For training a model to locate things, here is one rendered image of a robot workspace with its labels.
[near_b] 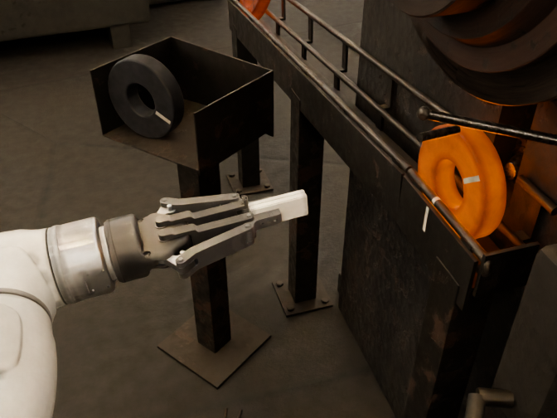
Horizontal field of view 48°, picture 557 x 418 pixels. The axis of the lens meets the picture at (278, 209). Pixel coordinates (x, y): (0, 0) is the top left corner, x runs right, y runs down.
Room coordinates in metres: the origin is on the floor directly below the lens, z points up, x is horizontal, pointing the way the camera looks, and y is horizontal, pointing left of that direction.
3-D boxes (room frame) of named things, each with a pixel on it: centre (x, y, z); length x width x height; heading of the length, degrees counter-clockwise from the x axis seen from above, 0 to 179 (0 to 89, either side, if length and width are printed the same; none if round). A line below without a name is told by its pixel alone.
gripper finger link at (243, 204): (0.58, 0.09, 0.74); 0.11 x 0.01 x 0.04; 109
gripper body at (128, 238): (0.55, 0.15, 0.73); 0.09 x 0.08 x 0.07; 107
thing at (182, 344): (1.04, 0.17, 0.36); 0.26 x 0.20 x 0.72; 52
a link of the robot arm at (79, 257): (0.53, 0.22, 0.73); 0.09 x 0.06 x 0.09; 17
